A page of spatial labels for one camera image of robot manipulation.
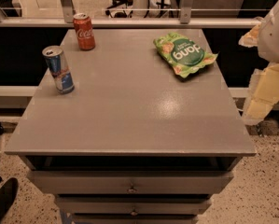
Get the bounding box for top grey drawer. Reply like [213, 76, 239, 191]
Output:
[28, 171, 233, 195]

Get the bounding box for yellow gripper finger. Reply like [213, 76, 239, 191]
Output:
[242, 63, 279, 125]
[238, 24, 260, 48]

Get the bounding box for grey drawer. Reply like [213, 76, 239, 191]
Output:
[56, 196, 211, 215]
[28, 171, 233, 195]
[73, 214, 198, 224]

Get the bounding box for metal railing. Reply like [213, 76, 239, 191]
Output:
[0, 0, 261, 28]

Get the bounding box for middle grey drawer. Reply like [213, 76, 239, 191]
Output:
[56, 196, 211, 215]

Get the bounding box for bottom grey drawer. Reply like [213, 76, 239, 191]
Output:
[73, 214, 198, 224]

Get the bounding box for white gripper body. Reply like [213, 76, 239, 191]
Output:
[258, 0, 279, 63]

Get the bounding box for red Coca-Cola can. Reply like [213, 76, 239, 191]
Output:
[73, 13, 95, 50]

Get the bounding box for green chip bag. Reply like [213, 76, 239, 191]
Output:
[153, 32, 217, 78]

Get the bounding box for grey drawer cabinet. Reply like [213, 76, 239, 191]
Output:
[4, 28, 258, 224]

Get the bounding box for blue silver Red Bull can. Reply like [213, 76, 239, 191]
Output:
[42, 46, 75, 94]

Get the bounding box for black office chair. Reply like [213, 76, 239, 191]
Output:
[105, 0, 137, 19]

